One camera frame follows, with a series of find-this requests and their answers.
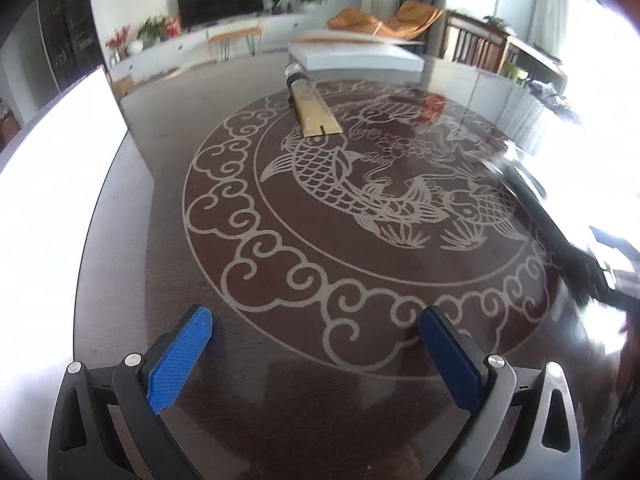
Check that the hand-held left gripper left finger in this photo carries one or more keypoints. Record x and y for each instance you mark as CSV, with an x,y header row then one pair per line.
x,y
180,355

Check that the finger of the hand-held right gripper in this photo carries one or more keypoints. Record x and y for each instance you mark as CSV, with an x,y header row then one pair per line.
x,y
585,277

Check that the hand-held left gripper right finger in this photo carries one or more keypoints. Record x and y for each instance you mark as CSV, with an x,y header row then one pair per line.
x,y
450,355

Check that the red packet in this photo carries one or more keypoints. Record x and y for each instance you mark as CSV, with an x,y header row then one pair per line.
x,y
432,107

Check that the gold tube with black cap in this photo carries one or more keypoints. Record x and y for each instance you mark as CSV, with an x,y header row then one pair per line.
x,y
315,110

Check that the wooden bookshelf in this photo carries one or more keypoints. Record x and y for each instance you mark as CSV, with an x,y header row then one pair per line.
x,y
500,45

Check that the small plant on bookshelf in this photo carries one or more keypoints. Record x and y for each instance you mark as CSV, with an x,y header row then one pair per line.
x,y
495,22

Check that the brown cardboard box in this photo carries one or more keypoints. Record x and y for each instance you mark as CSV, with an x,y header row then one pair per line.
x,y
122,85

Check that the white round vase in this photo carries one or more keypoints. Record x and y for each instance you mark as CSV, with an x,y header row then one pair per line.
x,y
135,47

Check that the white television cabinet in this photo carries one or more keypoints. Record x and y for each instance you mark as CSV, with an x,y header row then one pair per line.
x,y
215,45

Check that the white flat box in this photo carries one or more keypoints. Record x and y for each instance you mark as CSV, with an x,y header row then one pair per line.
x,y
355,57

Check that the red flower bouquet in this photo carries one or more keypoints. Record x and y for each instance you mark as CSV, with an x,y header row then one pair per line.
x,y
117,40

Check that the wooden stool with metal legs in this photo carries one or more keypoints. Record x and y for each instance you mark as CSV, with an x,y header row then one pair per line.
x,y
235,35

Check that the orange lounge chair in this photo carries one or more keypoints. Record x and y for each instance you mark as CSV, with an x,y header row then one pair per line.
x,y
385,20

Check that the green potted plant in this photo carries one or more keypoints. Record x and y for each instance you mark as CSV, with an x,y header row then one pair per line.
x,y
152,27

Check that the dark glass display cabinet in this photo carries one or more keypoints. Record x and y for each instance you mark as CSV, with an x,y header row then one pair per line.
x,y
65,25

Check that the black television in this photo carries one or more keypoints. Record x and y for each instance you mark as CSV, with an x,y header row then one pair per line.
x,y
220,0

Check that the small dark potted plant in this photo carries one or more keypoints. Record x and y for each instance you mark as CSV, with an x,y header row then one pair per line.
x,y
275,2

